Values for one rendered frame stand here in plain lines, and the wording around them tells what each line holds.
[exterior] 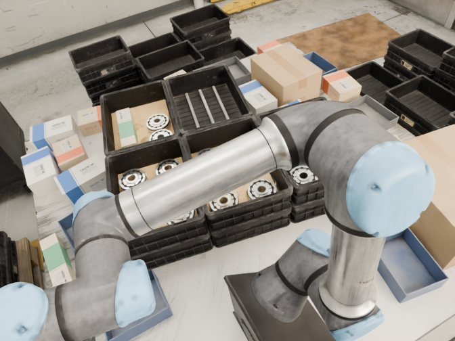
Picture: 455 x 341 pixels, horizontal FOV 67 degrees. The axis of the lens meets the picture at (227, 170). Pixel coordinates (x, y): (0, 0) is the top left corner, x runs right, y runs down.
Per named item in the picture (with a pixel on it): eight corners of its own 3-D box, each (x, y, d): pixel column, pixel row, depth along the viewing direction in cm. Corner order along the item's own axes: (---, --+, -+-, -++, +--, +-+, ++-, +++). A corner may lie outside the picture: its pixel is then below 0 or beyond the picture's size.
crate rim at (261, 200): (294, 194, 113) (294, 190, 111) (206, 221, 110) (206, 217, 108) (254, 119, 138) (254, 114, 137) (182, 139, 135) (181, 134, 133)
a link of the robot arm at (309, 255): (299, 257, 97) (330, 224, 92) (326, 298, 88) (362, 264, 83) (270, 253, 90) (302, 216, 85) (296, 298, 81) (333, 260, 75)
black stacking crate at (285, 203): (292, 210, 120) (294, 191, 112) (211, 235, 117) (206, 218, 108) (254, 136, 146) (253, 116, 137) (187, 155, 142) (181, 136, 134)
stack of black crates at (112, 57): (137, 83, 296) (119, 34, 262) (148, 101, 278) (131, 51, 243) (92, 100, 287) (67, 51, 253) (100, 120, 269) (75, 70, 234)
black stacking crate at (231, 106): (254, 136, 146) (253, 115, 137) (187, 155, 143) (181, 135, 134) (228, 84, 171) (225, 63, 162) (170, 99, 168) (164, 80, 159)
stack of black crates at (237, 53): (241, 74, 289) (238, 36, 263) (259, 92, 271) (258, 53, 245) (198, 91, 280) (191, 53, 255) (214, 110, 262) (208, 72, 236)
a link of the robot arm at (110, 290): (135, 226, 49) (53, 251, 46) (151, 294, 41) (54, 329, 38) (145, 258, 54) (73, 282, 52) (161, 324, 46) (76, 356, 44)
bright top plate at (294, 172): (322, 184, 120) (322, 183, 120) (295, 191, 120) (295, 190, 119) (310, 163, 127) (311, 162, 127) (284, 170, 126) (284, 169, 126)
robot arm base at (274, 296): (306, 322, 92) (330, 300, 88) (266, 322, 83) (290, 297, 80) (281, 276, 103) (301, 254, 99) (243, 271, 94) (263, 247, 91)
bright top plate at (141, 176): (147, 185, 128) (146, 185, 128) (120, 193, 127) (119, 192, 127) (143, 166, 134) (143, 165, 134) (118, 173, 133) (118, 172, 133)
